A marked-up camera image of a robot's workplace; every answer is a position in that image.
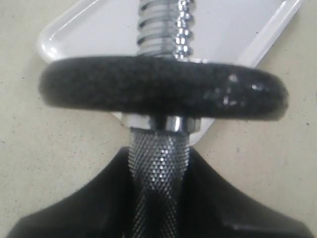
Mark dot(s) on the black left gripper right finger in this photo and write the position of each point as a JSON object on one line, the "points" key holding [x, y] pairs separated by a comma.
{"points": [[211, 207]]}

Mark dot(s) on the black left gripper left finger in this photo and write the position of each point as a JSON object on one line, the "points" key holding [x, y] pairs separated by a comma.
{"points": [[103, 208]]}

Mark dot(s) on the chrome dumbbell bar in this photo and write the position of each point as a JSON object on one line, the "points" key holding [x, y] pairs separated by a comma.
{"points": [[159, 153]]}

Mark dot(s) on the black weight plate near end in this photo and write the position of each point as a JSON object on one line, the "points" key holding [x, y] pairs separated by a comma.
{"points": [[155, 86]]}

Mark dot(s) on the white rectangular plastic tray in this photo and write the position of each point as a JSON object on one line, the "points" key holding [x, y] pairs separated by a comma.
{"points": [[228, 31]]}

